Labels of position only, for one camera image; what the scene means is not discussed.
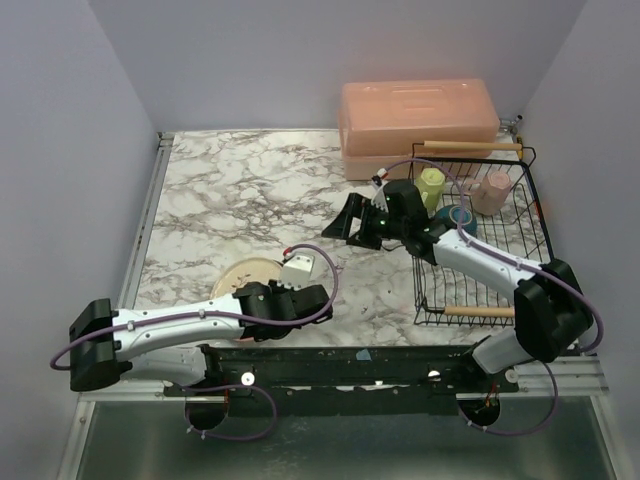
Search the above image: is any yellow-green ceramic mug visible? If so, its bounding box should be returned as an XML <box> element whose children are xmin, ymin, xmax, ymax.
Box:
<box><xmin>415</xmin><ymin>168</ymin><xmax>446</xmax><ymax>212</ymax></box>

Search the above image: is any dark bowl cream inside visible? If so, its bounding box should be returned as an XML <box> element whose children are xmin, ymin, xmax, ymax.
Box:
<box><xmin>435</xmin><ymin>205</ymin><xmax>478</xmax><ymax>237</ymax></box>

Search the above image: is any pink and cream plate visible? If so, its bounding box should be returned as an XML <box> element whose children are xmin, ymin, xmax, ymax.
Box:
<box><xmin>208</xmin><ymin>257</ymin><xmax>284</xmax><ymax>346</ymax></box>

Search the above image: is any pink ceramic mug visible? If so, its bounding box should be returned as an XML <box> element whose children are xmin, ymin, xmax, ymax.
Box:
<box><xmin>471</xmin><ymin>171</ymin><xmax>512</xmax><ymax>216</ymax></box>

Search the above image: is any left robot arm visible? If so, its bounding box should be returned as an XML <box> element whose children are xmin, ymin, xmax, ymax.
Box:
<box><xmin>69</xmin><ymin>280</ymin><xmax>336</xmax><ymax>393</ymax></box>

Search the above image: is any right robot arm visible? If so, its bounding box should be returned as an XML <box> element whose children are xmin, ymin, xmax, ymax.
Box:
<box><xmin>321</xmin><ymin>180</ymin><xmax>594</xmax><ymax>374</ymax></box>

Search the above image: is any translucent pink storage box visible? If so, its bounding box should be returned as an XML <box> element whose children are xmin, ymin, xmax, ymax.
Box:
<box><xmin>339</xmin><ymin>78</ymin><xmax>500</xmax><ymax>180</ymax></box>

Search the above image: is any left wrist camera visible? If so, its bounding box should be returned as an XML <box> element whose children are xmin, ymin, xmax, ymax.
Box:
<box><xmin>278</xmin><ymin>248</ymin><xmax>315</xmax><ymax>290</ymax></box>

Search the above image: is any black wire dish rack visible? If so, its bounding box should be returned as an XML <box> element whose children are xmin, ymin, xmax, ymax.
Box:
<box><xmin>412</xmin><ymin>147</ymin><xmax>554</xmax><ymax>327</ymax></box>

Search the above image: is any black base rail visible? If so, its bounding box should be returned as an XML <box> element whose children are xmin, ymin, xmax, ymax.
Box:
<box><xmin>164</xmin><ymin>346</ymin><xmax>518</xmax><ymax>416</ymax></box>

